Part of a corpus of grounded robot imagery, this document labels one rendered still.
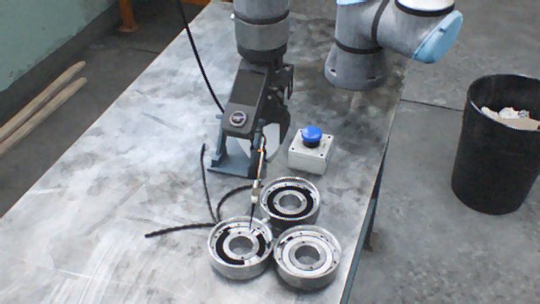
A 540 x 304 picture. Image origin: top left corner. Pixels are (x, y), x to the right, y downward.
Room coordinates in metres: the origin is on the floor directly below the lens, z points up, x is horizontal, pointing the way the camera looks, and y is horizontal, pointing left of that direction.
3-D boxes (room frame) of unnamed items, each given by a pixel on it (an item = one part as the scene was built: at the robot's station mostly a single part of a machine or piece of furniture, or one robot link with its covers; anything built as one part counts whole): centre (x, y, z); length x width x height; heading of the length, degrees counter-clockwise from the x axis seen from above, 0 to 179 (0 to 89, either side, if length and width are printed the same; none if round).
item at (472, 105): (1.54, -0.84, 0.21); 0.34 x 0.34 x 0.43
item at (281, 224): (0.67, -0.03, 0.82); 0.10 x 0.10 x 0.04
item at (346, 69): (1.12, -0.20, 0.85); 0.15 x 0.15 x 0.10
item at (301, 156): (0.81, -0.08, 0.82); 0.08 x 0.07 x 0.05; 161
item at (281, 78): (0.69, 0.01, 1.07); 0.09 x 0.08 x 0.12; 164
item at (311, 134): (0.81, -0.08, 0.85); 0.04 x 0.04 x 0.05
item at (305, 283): (0.55, -0.06, 0.82); 0.10 x 0.10 x 0.04
